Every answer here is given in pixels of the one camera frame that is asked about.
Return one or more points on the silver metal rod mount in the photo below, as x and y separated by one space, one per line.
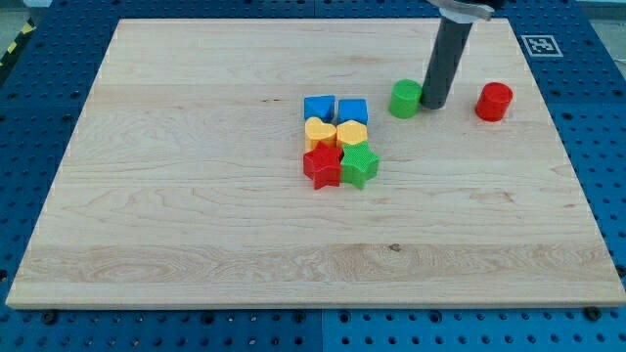
467 11

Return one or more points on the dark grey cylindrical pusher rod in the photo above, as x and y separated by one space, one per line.
448 48

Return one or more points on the green cylinder block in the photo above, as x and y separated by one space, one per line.
405 98

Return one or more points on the blue cube block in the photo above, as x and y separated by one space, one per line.
352 109

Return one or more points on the red cylinder block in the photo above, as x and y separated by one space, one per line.
494 101

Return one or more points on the white fiducial marker tag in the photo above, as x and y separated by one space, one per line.
541 46

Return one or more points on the yellow hexagon block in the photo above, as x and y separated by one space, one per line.
351 132

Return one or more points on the blue pentagon block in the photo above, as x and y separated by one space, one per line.
319 106

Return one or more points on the green star block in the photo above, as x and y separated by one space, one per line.
358 164

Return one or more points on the yellow heart block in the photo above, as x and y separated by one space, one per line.
316 132

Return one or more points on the red star block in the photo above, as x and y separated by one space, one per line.
323 166

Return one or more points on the light wooden board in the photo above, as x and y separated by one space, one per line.
182 186

